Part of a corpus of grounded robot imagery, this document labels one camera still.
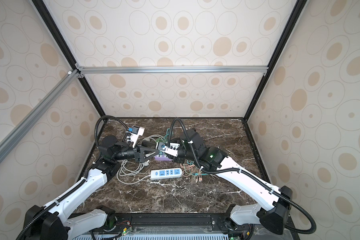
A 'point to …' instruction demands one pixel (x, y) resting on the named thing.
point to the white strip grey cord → (128, 172)
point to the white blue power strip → (166, 173)
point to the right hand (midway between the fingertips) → (169, 145)
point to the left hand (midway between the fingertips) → (159, 152)
